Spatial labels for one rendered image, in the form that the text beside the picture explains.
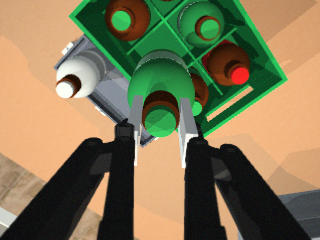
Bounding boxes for brown bottle with red cap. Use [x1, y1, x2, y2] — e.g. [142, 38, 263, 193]
[201, 39, 250, 86]

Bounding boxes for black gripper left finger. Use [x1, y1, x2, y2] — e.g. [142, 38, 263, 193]
[0, 95, 143, 240]

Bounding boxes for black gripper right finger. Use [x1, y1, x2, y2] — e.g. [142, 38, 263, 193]
[178, 98, 311, 240]

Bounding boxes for green bottle crate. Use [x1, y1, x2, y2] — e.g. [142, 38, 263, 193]
[69, 0, 274, 126]

